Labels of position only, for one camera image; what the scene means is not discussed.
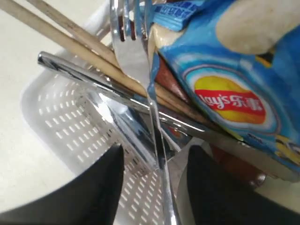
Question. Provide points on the blue Lay's chips bag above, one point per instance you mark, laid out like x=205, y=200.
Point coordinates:
x=239, y=61

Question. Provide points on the silver metal fork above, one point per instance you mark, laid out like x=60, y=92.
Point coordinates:
x=132, y=57

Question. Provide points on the wooden chopstick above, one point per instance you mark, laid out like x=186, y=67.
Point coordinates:
x=70, y=44
x=83, y=36

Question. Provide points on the white perforated plastic basket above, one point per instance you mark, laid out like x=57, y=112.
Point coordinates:
x=62, y=121

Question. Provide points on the silver table knife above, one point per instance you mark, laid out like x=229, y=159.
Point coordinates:
x=198, y=129

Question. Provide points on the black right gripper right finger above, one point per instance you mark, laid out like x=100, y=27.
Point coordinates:
x=217, y=198

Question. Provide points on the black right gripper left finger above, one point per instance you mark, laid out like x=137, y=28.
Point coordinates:
x=90, y=199

